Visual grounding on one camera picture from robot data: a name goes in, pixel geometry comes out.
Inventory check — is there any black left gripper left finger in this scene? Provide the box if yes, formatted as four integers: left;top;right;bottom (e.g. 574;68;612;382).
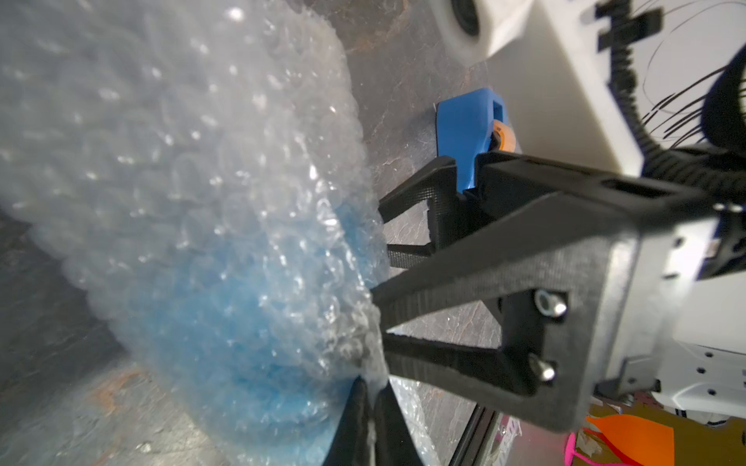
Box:
322;378;372;466

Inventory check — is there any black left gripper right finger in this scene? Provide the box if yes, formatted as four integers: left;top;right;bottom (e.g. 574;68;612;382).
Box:
373;384;424;466

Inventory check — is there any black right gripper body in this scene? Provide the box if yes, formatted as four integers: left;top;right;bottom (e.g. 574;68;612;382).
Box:
593;214;746;403

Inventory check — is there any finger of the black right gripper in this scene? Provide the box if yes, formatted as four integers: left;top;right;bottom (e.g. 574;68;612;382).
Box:
379;151;699;269
373;194;717;432

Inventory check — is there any blue tape dispenser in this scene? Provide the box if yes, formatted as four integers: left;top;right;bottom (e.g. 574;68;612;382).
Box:
435;87;513;192

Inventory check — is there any blue plastic wine glass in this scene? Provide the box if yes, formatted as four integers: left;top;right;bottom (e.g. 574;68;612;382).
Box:
112;204;389;465

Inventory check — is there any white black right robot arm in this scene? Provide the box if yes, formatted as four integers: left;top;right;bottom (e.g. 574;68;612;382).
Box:
373;151;745;432

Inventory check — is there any black corrugated right cable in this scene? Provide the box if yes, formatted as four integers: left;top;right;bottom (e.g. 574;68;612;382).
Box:
593;0;746;199

